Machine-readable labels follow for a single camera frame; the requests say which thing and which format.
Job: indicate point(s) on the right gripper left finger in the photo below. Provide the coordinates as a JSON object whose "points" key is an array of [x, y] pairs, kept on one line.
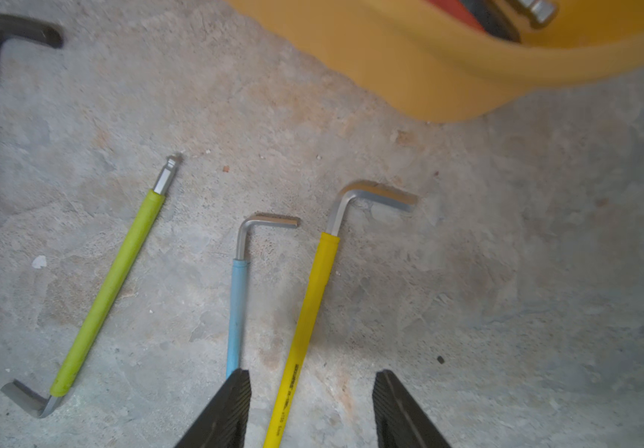
{"points": [[223, 422]]}

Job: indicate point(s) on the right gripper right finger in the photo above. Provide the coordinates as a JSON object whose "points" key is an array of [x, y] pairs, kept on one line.
{"points": [[400, 422]]}

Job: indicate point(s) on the yellow hex key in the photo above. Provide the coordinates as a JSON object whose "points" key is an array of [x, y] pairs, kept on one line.
{"points": [[318, 280]]}

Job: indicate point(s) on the red hex key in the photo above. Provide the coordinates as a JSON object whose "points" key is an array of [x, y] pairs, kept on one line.
{"points": [[458, 11]]}

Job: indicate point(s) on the long black hex key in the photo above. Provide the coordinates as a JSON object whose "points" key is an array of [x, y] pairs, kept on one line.
{"points": [[492, 19]]}

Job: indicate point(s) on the blue hex key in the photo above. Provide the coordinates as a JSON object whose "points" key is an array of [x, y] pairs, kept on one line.
{"points": [[239, 287]]}

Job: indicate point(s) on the green hex key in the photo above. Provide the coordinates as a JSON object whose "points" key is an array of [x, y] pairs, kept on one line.
{"points": [[40, 407]]}

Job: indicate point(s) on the yellow plastic storage box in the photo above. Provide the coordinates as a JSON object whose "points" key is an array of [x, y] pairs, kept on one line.
{"points": [[432, 67]]}

